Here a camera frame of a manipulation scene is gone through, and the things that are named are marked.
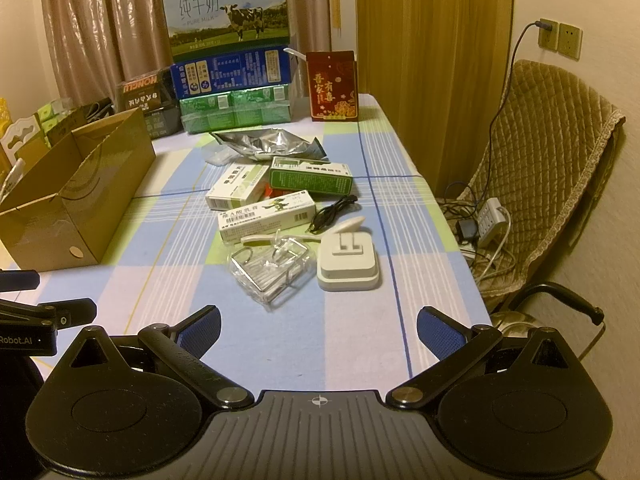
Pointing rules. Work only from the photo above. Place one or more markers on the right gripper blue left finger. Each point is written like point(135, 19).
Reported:
point(180, 348)

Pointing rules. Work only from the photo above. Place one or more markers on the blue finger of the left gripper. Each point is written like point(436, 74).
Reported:
point(61, 314)
point(19, 279)

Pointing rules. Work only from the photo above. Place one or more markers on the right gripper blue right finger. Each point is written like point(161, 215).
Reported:
point(459, 350)

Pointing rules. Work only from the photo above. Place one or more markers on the clear acrylic holder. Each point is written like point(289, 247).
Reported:
point(274, 273)

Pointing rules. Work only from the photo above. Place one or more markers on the white square charger box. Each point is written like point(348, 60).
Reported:
point(347, 262)

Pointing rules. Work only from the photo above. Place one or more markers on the white green medicine box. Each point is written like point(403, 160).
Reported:
point(242, 183)

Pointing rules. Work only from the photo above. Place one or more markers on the red candy packet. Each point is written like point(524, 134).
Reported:
point(272, 192)

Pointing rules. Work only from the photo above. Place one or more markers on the long white ointment box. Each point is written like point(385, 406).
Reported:
point(267, 216)

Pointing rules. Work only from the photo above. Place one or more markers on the green spray medicine box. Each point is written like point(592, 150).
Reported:
point(314, 176)

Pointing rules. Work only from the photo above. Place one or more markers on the silver foil tea bag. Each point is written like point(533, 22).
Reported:
point(268, 143)

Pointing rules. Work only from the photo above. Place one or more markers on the clear plastic lid tray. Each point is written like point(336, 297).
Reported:
point(218, 154)

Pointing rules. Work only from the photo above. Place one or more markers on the open brown cardboard box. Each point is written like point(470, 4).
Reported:
point(66, 209)

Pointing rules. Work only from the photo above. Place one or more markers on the white power strip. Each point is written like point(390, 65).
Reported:
point(491, 222)

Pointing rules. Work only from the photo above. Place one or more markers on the plaid tablecloth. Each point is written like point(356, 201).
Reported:
point(280, 329)

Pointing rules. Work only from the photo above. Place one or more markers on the green tissue packs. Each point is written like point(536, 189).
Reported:
point(52, 113)

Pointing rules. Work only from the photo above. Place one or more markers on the green shrink-wrapped drink pack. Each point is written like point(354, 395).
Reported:
point(236, 109)

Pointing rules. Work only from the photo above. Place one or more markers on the black Honglu food package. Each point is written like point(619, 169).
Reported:
point(154, 94)

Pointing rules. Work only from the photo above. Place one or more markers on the quilted brown chair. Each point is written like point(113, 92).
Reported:
point(552, 150)

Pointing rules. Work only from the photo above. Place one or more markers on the blue milk carton box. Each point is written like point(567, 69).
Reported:
point(233, 71)

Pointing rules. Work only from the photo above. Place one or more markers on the beige window curtain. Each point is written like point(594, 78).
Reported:
point(94, 45)

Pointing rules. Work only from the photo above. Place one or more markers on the red gift box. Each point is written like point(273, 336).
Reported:
point(332, 85)

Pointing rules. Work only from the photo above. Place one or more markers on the wooden wardrobe door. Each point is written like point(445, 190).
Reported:
point(437, 69)

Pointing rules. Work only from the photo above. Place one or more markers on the pure milk carton box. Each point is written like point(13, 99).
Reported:
point(200, 28)

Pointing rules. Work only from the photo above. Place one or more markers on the wall power socket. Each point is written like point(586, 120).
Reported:
point(561, 38)

